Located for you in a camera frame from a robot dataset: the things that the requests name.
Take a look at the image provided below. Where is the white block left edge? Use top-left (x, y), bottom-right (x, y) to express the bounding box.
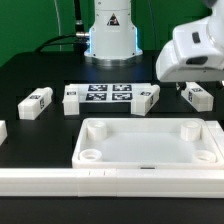
top-left (0, 120), bottom-right (7, 146)

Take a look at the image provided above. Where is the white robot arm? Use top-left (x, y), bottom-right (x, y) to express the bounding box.
top-left (85, 0), bottom-right (224, 82)

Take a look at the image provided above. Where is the white front rail fence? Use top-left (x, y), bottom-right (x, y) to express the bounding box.
top-left (0, 168), bottom-right (224, 198)

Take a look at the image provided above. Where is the white right side fence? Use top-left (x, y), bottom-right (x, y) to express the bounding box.
top-left (206, 121), bottom-right (224, 153)

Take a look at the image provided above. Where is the white marker base plate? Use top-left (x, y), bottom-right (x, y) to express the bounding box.
top-left (78, 83), bottom-right (150, 103)

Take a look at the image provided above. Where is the white desk top tray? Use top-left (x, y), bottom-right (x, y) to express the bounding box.
top-left (72, 118), bottom-right (224, 170)

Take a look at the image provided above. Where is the black cable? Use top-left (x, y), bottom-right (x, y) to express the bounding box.
top-left (34, 31), bottom-right (90, 54)

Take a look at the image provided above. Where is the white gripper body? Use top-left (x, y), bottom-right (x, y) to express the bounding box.
top-left (156, 16), bottom-right (224, 82)

